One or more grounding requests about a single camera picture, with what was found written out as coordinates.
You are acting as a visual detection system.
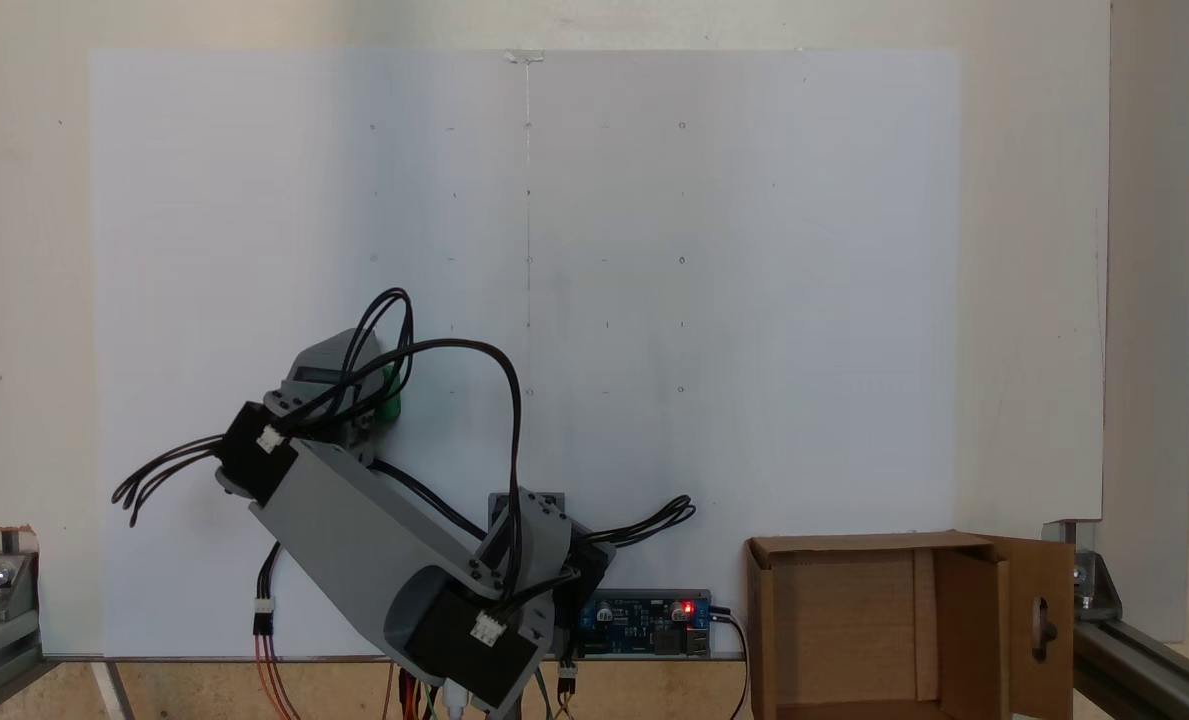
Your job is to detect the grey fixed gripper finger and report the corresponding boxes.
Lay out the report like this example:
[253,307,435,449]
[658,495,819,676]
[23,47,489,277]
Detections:
[287,330,387,393]

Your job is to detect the white paper sheet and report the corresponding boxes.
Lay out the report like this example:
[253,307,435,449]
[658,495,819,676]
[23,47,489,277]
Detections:
[89,48,960,661]

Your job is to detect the blue circuit board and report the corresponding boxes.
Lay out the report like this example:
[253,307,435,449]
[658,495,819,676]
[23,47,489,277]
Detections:
[579,590,712,658]

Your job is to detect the brown cardboard box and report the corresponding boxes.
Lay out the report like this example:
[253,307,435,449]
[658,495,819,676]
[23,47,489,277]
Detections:
[746,531,1075,720]

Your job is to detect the black motor cable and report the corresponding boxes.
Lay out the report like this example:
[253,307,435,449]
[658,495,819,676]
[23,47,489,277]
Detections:
[574,494,697,548]
[112,435,227,528]
[339,288,415,421]
[284,340,525,601]

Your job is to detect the dark cable with white connector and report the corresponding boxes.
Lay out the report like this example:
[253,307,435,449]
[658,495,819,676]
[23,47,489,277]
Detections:
[252,543,283,638]

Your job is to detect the orange jumper wire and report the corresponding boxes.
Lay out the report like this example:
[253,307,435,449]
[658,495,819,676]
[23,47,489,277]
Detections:
[254,633,301,720]

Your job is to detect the black board power cable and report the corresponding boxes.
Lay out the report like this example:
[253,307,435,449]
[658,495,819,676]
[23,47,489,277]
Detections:
[709,603,752,720]

